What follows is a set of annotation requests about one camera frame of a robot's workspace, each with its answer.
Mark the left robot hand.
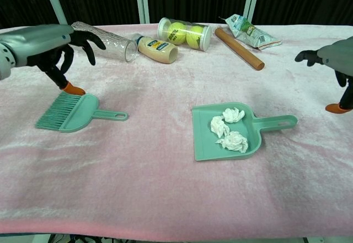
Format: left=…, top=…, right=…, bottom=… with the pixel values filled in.
left=0, top=23, right=108, bottom=95

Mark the green hand broom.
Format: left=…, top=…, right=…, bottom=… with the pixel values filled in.
left=35, top=93, right=129, bottom=133

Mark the white partition post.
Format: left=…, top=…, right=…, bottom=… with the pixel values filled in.
left=41, top=0, right=68, bottom=25
left=134, top=0, right=151, bottom=24
left=244, top=0, right=263, bottom=25

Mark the green dustpan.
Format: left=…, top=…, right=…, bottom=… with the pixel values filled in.
left=191, top=101, right=299, bottom=162

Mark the crumpled snack bag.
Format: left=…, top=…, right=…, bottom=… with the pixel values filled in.
left=219, top=13, right=282, bottom=50

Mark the pink fleece blanket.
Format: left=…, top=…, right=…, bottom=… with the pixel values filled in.
left=0, top=24, right=353, bottom=234

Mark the mayonnaise squeeze bottle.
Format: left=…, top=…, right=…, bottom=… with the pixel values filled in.
left=131, top=33, right=179, bottom=64

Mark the wooden rolling stick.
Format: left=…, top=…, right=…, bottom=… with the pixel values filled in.
left=214, top=27, right=265, bottom=71

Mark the yellow tennis ball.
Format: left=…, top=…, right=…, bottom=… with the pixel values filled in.
left=167, top=22, right=188, bottom=45
left=186, top=25, right=204, bottom=48

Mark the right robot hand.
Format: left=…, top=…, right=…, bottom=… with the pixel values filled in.
left=294, top=36, right=353, bottom=114

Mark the clear tennis ball can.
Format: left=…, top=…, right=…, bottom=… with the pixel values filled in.
left=157, top=17, right=212, bottom=52

